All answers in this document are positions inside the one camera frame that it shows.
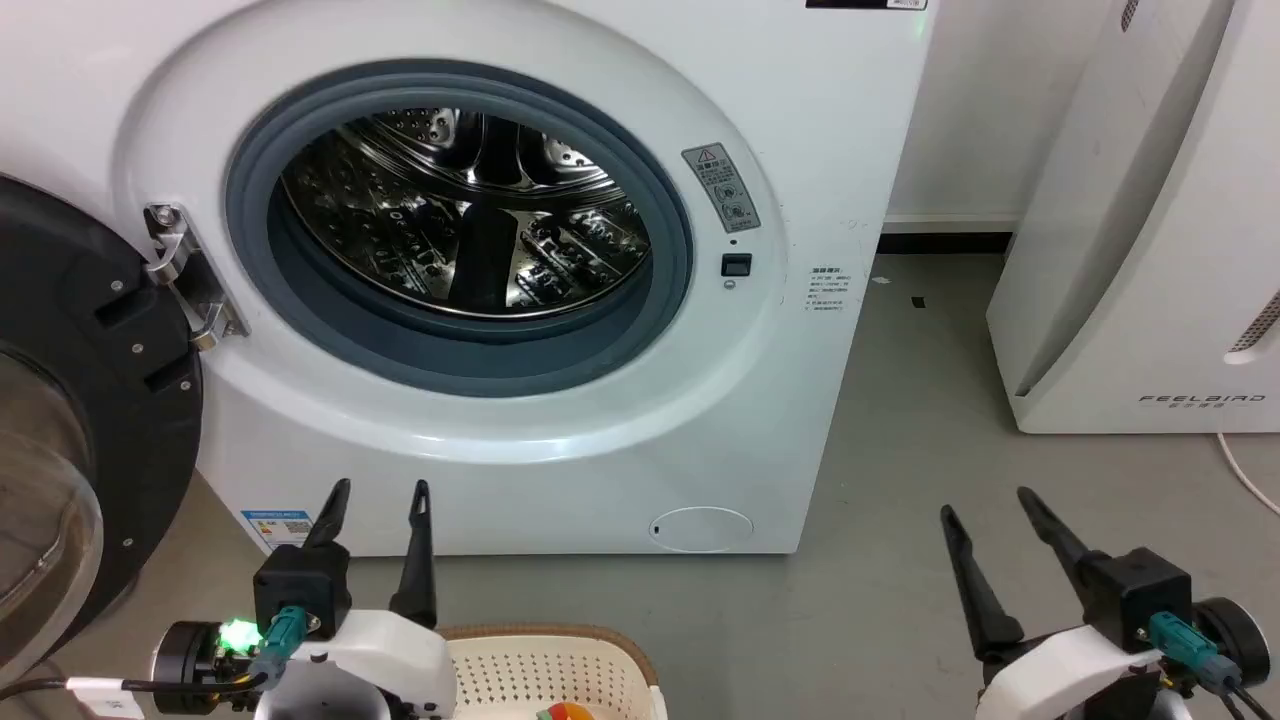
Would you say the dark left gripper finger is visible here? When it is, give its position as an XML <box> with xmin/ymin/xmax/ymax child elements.
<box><xmin>389</xmin><ymin>480</ymin><xmax>439</xmax><ymax>630</ymax></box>
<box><xmin>302</xmin><ymin>478</ymin><xmax>353</xmax><ymax>551</ymax></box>

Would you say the teal-plug camera cable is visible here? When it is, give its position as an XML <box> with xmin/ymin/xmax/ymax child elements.
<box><xmin>1146</xmin><ymin>611</ymin><xmax>1280</xmax><ymax>720</ymax></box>
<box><xmin>0</xmin><ymin>605</ymin><xmax>309</xmax><ymax>703</ymax></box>

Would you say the white power cable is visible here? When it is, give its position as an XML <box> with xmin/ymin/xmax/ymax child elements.
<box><xmin>1216</xmin><ymin>432</ymin><xmax>1280</xmax><ymax>517</ymax></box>

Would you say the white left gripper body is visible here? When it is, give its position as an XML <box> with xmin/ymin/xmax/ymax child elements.
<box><xmin>254</xmin><ymin>609</ymin><xmax>461</xmax><ymax>720</ymax></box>

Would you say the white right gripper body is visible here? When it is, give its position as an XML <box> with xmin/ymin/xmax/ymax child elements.
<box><xmin>975</xmin><ymin>624</ymin><xmax>1167</xmax><ymax>720</ymax></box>

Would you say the metal washing machine door hinge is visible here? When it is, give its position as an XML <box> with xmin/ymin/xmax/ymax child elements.
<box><xmin>144</xmin><ymin>203</ymin><xmax>249</xmax><ymax>351</ymax></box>

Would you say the grey warning sticker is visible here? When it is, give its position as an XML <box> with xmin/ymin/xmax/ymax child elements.
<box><xmin>682</xmin><ymin>143</ymin><xmax>762</xmax><ymax>234</ymax></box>

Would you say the stainless steel washing machine drum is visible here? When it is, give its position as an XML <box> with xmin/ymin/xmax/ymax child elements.
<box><xmin>280</xmin><ymin>107</ymin><xmax>653</xmax><ymax>321</ymax></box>

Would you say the blue energy label sticker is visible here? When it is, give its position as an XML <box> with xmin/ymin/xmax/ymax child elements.
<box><xmin>240</xmin><ymin>509</ymin><xmax>315</xmax><ymax>553</ymax></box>

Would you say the teal-plug left camera cable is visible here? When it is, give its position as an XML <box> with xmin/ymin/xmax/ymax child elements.
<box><xmin>0</xmin><ymin>605</ymin><xmax>309</xmax><ymax>703</ymax></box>

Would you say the grey rubber door gasket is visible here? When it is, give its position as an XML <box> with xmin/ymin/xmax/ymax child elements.
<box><xmin>224</xmin><ymin>59</ymin><xmax>695</xmax><ymax>399</ymax></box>

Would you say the oval drain filter cover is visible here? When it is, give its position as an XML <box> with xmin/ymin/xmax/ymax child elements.
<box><xmin>649</xmin><ymin>506</ymin><xmax>755</xmax><ymax>553</ymax></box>

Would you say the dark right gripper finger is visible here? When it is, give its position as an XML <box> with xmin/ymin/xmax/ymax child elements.
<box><xmin>1016</xmin><ymin>486</ymin><xmax>1103</xmax><ymax>603</ymax></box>
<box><xmin>939</xmin><ymin>504</ymin><xmax>1027</xmax><ymax>661</ymax></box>

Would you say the white Feelbird appliance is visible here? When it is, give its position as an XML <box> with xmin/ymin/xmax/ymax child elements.
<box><xmin>986</xmin><ymin>0</ymin><xmax>1280</xmax><ymax>435</ymax></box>

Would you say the teal-plug right camera cable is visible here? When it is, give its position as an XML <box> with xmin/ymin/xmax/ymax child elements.
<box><xmin>1146</xmin><ymin>611</ymin><xmax>1280</xmax><ymax>720</ymax></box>

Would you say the cream perforated laundry basket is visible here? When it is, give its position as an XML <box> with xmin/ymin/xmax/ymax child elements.
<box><xmin>438</xmin><ymin>625</ymin><xmax>669</xmax><ymax>720</ymax></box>

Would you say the white front-load washing machine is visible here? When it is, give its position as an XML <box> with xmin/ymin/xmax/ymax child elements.
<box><xmin>0</xmin><ymin>0</ymin><xmax>939</xmax><ymax>557</ymax></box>

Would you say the black round washer door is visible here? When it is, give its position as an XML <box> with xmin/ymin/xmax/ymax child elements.
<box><xmin>0</xmin><ymin>174</ymin><xmax>205</xmax><ymax>691</ymax></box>

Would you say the black wall baseboard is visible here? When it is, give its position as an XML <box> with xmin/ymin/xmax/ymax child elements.
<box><xmin>877</xmin><ymin>232</ymin><xmax>1015</xmax><ymax>256</ymax></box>

